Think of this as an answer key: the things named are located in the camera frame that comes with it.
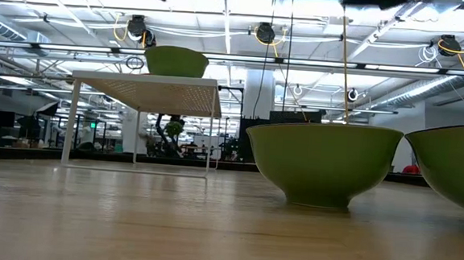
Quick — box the white perforated metal shelf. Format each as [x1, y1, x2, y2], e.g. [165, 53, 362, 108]
[60, 69, 225, 181]

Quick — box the white building column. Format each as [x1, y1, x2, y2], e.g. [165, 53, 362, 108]
[242, 68, 278, 122]

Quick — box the red office chair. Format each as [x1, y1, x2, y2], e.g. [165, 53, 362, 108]
[401, 164, 422, 176]

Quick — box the black ceiling cable reel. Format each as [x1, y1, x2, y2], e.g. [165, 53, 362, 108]
[437, 33, 464, 59]
[126, 13, 149, 38]
[255, 21, 277, 46]

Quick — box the yellow hanging cable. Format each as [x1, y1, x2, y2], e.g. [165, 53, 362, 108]
[335, 14, 357, 126]

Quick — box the silver ventilation duct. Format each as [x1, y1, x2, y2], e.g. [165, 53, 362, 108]
[372, 43, 464, 118]

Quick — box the black aluminium rig frame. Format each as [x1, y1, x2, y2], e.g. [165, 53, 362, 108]
[0, 144, 430, 188]

